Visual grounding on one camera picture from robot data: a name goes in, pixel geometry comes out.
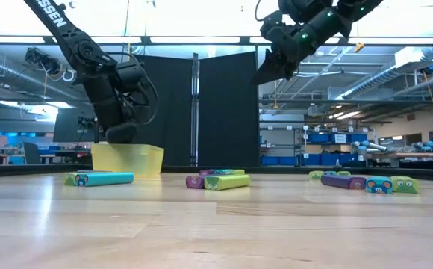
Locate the teal cylinder toy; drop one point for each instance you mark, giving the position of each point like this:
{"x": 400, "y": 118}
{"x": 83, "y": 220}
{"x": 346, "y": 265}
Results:
{"x": 108, "y": 179}

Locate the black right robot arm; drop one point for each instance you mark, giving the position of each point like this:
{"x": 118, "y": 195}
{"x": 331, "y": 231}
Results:
{"x": 324, "y": 24}

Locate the dark wall screen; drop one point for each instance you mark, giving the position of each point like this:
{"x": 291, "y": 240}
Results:
{"x": 67, "y": 127}

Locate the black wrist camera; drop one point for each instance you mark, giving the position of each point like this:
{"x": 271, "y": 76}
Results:
{"x": 130, "y": 74}
{"x": 272, "y": 24}

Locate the blue storage bin white label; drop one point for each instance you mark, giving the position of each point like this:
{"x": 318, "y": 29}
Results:
{"x": 339, "y": 138}

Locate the black hanging camera rig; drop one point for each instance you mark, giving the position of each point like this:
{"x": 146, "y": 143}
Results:
{"x": 41, "y": 59}

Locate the yellow translucent plastic bin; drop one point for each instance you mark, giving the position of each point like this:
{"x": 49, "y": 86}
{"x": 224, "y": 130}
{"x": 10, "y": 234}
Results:
{"x": 138, "y": 160}

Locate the dark office chair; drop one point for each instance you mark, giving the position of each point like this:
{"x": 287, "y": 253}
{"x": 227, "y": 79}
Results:
{"x": 31, "y": 153}

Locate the black partition panel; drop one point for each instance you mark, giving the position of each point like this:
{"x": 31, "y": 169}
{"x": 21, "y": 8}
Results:
{"x": 171, "y": 112}
{"x": 227, "y": 112}

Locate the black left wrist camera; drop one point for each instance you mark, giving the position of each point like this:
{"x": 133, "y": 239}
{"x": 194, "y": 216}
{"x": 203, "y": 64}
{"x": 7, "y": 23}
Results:
{"x": 130, "y": 74}

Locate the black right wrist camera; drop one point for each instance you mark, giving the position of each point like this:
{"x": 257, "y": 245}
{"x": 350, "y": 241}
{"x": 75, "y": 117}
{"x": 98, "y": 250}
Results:
{"x": 272, "y": 24}

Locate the purple rectangular block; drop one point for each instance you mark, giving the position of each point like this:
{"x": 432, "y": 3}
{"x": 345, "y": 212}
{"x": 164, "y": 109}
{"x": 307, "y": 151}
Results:
{"x": 194, "y": 182}
{"x": 207, "y": 172}
{"x": 339, "y": 181}

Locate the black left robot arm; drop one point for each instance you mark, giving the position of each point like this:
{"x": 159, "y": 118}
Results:
{"x": 86, "y": 48}

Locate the black camera on stand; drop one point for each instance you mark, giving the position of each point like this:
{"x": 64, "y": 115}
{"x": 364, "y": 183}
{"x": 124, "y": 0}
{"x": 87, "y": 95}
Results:
{"x": 86, "y": 122}

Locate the silver ventilation duct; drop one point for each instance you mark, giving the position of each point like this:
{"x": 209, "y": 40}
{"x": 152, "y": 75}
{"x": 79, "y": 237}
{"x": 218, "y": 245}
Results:
{"x": 382, "y": 76}
{"x": 0, "y": 65}

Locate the yellow hanging tag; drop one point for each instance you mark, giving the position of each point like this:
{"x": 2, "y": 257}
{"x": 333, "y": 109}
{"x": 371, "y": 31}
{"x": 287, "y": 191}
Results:
{"x": 359, "y": 47}

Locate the silver partition hinge post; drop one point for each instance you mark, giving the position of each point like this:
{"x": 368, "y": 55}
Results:
{"x": 195, "y": 112}

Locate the wooden workbench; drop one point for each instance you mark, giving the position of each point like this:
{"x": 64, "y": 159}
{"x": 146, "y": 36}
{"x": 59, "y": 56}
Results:
{"x": 410, "y": 155}

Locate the teal rectangular block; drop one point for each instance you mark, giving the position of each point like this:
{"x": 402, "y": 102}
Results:
{"x": 379, "y": 185}
{"x": 330, "y": 173}
{"x": 224, "y": 172}

